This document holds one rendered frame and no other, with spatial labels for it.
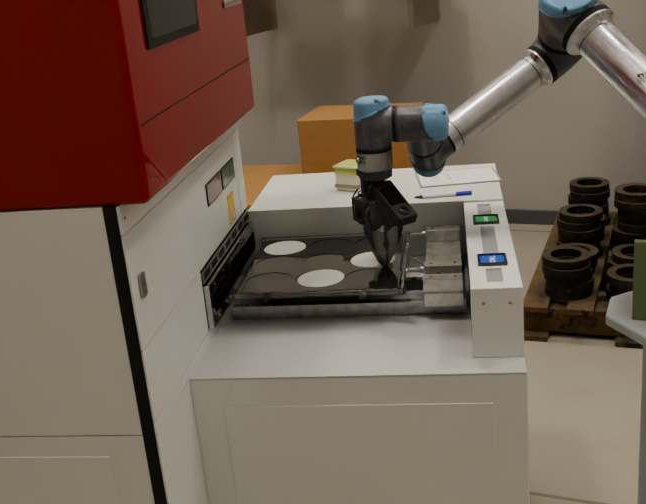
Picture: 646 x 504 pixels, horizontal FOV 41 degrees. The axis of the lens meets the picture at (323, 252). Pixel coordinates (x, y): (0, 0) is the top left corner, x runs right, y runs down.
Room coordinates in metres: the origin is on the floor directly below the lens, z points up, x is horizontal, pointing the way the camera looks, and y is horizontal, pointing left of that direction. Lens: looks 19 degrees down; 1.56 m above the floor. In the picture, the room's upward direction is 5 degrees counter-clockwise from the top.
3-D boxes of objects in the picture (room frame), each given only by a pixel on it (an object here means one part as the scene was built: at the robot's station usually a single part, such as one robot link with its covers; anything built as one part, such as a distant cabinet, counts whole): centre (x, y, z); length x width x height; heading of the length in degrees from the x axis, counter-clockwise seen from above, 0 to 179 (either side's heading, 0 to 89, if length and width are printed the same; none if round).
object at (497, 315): (1.73, -0.35, 0.89); 0.55 x 0.09 x 0.14; 171
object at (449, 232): (1.99, -0.29, 0.89); 0.08 x 0.03 x 0.03; 81
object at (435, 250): (1.83, -0.27, 0.87); 0.36 x 0.08 x 0.03; 171
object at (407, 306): (1.72, -0.04, 0.84); 0.50 x 0.02 x 0.03; 81
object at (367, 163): (1.80, -0.12, 1.13); 0.08 x 0.08 x 0.05
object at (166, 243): (1.70, 0.25, 1.02); 0.81 x 0.03 x 0.40; 171
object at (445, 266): (1.75, -0.25, 0.89); 0.08 x 0.03 x 0.03; 81
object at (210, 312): (1.87, 0.21, 0.89); 0.44 x 0.02 x 0.10; 171
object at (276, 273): (1.85, 0.00, 0.90); 0.34 x 0.34 x 0.01; 81
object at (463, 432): (1.91, -0.12, 0.41); 0.96 x 0.64 x 0.82; 171
